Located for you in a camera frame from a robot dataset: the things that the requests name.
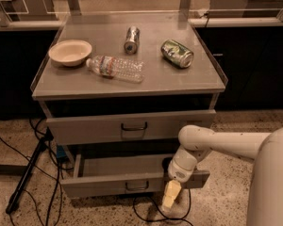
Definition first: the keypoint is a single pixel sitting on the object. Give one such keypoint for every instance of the clear plastic water bottle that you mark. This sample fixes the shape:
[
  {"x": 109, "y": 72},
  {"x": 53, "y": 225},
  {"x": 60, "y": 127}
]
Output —
[{"x": 112, "y": 67}]

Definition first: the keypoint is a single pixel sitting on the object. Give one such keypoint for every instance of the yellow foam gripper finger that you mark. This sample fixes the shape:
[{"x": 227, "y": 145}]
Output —
[{"x": 171, "y": 192}]

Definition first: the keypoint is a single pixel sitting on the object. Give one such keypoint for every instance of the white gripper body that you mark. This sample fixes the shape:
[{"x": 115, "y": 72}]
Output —
[{"x": 178, "y": 171}]

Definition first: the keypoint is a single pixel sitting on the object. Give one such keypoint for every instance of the grey drawer cabinet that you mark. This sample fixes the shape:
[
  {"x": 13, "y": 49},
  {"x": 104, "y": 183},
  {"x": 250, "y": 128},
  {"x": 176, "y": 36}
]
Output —
[{"x": 117, "y": 93}]

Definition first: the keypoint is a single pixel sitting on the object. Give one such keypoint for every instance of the white bowl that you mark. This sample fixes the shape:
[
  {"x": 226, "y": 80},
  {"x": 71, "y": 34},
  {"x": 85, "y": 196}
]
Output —
[{"x": 70, "y": 53}]

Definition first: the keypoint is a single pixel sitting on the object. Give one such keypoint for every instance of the slim silver can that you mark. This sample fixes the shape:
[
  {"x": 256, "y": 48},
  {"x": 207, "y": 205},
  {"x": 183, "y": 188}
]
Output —
[{"x": 132, "y": 40}]

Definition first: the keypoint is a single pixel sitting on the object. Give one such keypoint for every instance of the green soda can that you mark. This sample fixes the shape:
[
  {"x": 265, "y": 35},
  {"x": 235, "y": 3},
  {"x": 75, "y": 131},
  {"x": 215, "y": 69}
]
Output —
[{"x": 177, "y": 53}]

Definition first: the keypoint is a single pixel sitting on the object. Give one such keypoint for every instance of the grey drawer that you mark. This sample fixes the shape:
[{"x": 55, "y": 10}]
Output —
[
  {"x": 125, "y": 127},
  {"x": 117, "y": 175}
]

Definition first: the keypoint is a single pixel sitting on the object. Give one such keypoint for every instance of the grey top drawer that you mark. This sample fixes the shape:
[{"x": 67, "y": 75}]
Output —
[{"x": 125, "y": 127}]

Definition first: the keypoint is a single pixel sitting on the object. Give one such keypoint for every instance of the blue box behind cabinet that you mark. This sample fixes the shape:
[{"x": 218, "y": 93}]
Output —
[{"x": 60, "y": 153}]

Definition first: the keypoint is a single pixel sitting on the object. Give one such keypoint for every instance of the black pole stand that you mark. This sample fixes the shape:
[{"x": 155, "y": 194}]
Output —
[{"x": 15, "y": 197}]

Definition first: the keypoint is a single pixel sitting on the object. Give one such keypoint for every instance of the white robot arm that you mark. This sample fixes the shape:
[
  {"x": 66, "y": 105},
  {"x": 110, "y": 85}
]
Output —
[{"x": 265, "y": 204}]

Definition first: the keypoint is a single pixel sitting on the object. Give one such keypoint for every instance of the clear acrylic barrier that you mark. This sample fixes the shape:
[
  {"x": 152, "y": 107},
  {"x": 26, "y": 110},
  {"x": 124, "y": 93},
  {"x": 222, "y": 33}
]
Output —
[{"x": 198, "y": 12}]

